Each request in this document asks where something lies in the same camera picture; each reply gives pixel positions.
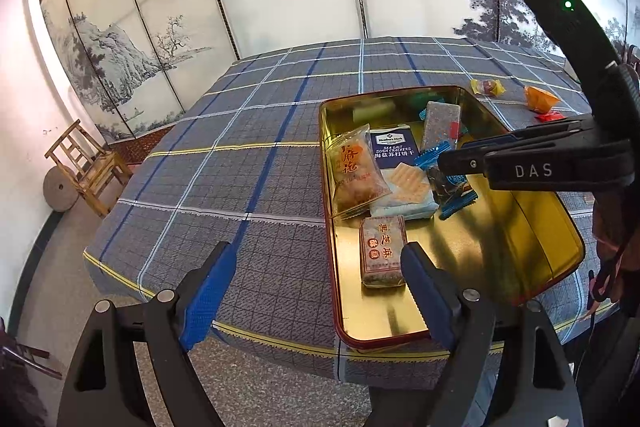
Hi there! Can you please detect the red tin box gold interior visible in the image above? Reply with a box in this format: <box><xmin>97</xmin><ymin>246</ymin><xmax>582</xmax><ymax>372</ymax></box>
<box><xmin>319</xmin><ymin>85</ymin><xmax>586</xmax><ymax>350</ymax></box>

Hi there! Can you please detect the small sesame cake packet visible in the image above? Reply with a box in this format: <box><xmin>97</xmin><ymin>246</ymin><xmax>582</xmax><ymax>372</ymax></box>
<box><xmin>359</xmin><ymin>214</ymin><xmax>407</xmax><ymax>289</ymax></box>

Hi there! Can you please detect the yellow twist candy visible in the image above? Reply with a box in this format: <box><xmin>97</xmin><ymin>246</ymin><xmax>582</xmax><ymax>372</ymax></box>
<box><xmin>470</xmin><ymin>78</ymin><xmax>503</xmax><ymax>98</ymax></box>

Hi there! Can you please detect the round stone disc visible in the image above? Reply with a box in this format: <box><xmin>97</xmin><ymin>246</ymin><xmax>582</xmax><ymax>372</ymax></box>
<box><xmin>42</xmin><ymin>172</ymin><xmax>79</xmax><ymax>211</ymax></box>

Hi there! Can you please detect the fried dough twist packet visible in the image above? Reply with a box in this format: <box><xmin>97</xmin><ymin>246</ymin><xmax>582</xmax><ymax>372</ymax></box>
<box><xmin>326</xmin><ymin>124</ymin><xmax>392</xmax><ymax>220</ymax></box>

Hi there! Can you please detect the orange snack packet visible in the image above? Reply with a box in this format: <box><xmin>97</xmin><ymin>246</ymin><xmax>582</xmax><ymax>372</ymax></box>
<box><xmin>524</xmin><ymin>86</ymin><xmax>560</xmax><ymax>112</ymax></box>

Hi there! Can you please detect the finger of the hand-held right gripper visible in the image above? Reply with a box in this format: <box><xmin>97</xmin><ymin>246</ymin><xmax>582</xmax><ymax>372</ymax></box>
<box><xmin>460</xmin><ymin>116</ymin><xmax>601</xmax><ymax>150</ymax></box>
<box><xmin>438</xmin><ymin>139</ymin><xmax>635</xmax><ymax>191</ymax></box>

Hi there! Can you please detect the navy cracker packet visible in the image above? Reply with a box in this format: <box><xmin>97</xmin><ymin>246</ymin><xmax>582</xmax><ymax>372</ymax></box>
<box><xmin>369</xmin><ymin>124</ymin><xmax>440</xmax><ymax>220</ymax></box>

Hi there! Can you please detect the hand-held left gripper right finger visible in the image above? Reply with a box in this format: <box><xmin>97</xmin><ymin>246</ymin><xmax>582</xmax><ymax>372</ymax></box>
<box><xmin>365</xmin><ymin>241</ymin><xmax>586</xmax><ymax>427</ymax></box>

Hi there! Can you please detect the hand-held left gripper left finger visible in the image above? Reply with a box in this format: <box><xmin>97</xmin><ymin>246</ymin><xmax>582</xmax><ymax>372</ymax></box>
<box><xmin>56</xmin><ymin>241</ymin><xmax>238</xmax><ymax>427</ymax></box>

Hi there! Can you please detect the light wooden chair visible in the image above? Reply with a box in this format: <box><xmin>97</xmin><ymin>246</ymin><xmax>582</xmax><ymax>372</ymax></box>
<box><xmin>45</xmin><ymin>119</ymin><xmax>133</xmax><ymax>218</ymax></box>

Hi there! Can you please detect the brown metal frame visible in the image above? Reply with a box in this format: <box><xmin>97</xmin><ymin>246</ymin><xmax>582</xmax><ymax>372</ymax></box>
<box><xmin>0</xmin><ymin>341</ymin><xmax>65</xmax><ymax>380</ymax></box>

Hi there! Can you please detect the clear packet dark sesame bar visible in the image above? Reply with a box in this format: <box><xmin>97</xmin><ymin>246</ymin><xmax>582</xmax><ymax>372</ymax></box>
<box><xmin>420</xmin><ymin>101</ymin><xmax>462</xmax><ymax>152</ymax></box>

